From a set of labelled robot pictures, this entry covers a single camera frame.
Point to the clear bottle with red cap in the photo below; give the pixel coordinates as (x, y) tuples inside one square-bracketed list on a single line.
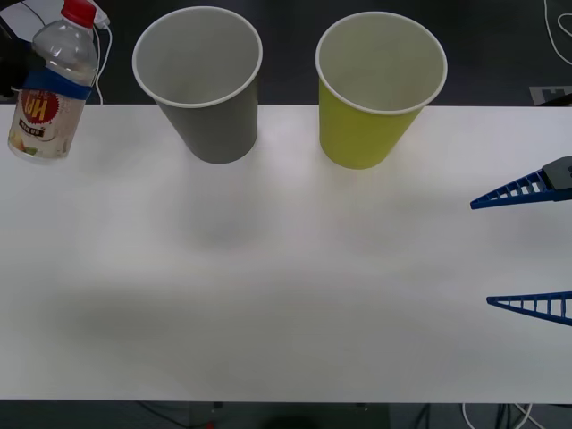
[(49, 120)]

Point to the grey marker tag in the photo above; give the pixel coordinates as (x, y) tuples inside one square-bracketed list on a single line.
[(552, 95)]

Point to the grey plastic bin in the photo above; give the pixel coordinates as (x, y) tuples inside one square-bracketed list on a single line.
[(232, 129)]

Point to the white power strip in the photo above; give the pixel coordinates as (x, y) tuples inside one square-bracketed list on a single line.
[(103, 17)]

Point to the white round disc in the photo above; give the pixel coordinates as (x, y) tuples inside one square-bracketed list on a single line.
[(20, 18)]

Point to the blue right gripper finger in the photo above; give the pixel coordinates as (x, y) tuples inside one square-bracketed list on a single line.
[(558, 179), (565, 313)]

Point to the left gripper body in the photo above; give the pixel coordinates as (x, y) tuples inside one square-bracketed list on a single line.
[(11, 62)]

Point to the yellow-green plastic bin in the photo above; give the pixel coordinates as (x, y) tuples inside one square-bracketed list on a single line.
[(357, 138)]

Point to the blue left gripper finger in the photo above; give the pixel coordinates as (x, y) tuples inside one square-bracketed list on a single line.
[(58, 85)]

